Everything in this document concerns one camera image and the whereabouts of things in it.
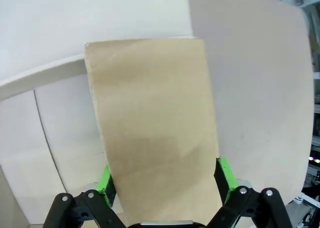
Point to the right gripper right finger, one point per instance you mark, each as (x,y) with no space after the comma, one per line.
(228,175)

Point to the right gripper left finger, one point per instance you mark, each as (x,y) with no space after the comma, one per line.
(103,180)

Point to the brown cardboard box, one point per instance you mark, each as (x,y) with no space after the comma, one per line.
(152,113)

